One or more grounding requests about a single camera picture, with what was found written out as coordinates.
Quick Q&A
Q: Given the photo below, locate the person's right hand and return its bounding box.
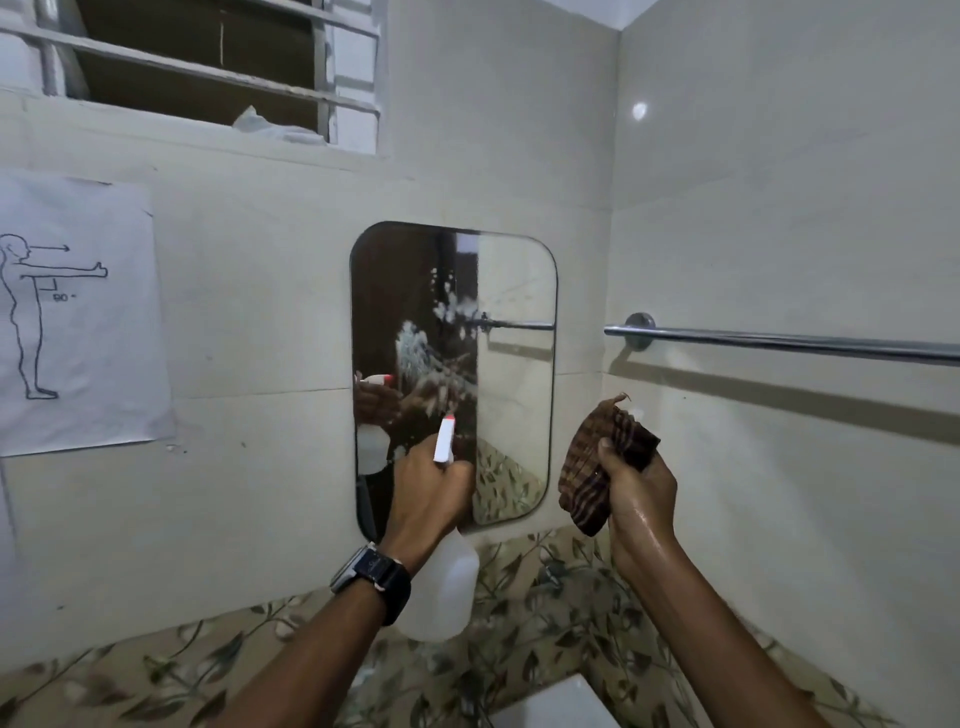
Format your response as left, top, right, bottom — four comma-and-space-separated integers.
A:
596, 437, 681, 580

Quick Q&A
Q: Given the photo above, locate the person's left hand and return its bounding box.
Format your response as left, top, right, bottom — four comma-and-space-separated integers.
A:
380, 441, 477, 564

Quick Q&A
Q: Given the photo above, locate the brown striped cleaning cloth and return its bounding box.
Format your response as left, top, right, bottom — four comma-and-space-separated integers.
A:
560, 393, 663, 539

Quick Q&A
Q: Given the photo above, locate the white spray bottle red nozzle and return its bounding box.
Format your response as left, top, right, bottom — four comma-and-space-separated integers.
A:
395, 414, 482, 645

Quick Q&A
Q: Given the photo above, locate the person's right forearm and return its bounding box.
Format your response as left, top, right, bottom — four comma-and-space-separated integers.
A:
610, 541, 835, 728

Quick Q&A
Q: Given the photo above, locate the person's left forearm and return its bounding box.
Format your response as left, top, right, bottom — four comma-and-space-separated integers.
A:
212, 556, 415, 728

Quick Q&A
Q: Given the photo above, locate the black silver wristwatch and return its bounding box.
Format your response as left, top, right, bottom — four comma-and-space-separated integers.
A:
329, 541, 413, 628

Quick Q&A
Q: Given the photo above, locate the chrome towel bar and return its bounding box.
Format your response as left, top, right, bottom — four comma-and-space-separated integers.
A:
603, 312, 960, 369

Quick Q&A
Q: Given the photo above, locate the white ceramic fixture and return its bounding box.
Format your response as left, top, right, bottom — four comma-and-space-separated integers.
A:
487, 672, 625, 728

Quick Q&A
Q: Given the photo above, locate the paper sheet with figure drawing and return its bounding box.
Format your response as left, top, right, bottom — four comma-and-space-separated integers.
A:
0, 168, 178, 459

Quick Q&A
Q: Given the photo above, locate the crumpled white plastic bag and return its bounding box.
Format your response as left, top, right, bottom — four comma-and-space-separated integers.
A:
231, 105, 329, 146

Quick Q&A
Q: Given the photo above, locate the rounded rectangular wall mirror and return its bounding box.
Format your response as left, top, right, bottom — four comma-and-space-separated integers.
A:
348, 220, 560, 543

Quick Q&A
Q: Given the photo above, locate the white barred window frame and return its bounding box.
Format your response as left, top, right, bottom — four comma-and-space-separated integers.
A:
0, 0, 396, 159

